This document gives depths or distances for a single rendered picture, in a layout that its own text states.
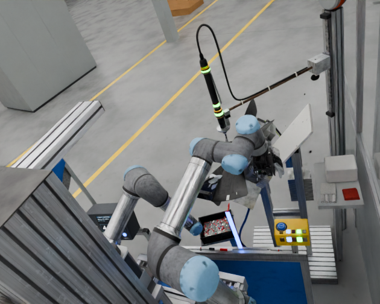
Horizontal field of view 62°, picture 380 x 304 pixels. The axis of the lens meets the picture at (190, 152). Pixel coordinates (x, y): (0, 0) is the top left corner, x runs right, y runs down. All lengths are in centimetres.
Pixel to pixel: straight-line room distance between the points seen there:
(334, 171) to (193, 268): 134
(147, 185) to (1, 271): 82
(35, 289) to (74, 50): 746
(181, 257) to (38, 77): 697
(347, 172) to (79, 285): 160
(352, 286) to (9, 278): 232
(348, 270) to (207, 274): 194
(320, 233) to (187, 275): 204
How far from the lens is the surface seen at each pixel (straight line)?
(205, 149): 107
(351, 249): 287
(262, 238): 286
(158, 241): 100
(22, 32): 761
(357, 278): 275
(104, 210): 189
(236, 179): 178
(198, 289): 93
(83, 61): 825
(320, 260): 272
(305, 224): 168
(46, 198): 85
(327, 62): 190
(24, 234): 83
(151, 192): 148
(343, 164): 209
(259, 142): 109
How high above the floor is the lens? 242
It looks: 37 degrees down
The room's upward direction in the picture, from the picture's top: 22 degrees counter-clockwise
